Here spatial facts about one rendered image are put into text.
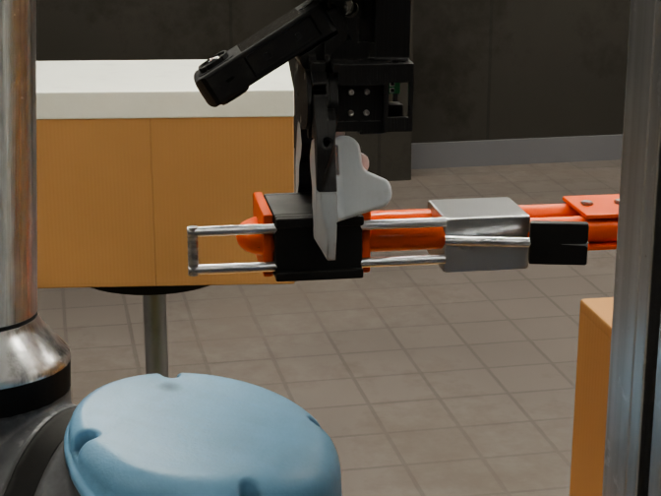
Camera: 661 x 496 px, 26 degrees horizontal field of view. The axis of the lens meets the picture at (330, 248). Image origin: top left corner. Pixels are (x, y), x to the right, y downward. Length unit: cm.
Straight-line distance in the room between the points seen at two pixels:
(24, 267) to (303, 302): 414
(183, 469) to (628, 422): 18
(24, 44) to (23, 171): 6
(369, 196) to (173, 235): 183
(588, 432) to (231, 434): 83
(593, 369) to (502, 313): 333
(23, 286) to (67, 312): 411
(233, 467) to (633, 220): 20
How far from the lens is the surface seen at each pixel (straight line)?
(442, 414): 389
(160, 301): 313
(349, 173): 108
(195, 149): 285
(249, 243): 111
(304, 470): 59
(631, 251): 47
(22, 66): 64
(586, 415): 141
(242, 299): 481
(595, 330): 137
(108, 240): 291
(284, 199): 114
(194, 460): 58
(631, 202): 47
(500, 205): 116
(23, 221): 65
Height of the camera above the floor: 151
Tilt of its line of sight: 16 degrees down
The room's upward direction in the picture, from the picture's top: straight up
